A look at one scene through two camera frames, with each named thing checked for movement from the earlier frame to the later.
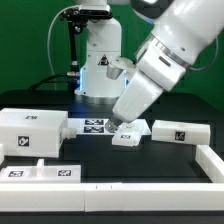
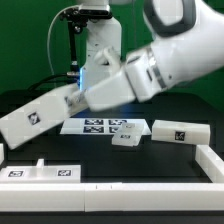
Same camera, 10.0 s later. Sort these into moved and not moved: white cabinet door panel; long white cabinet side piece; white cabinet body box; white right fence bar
Moved: white cabinet body box
Not moved: white right fence bar; long white cabinet side piece; white cabinet door panel
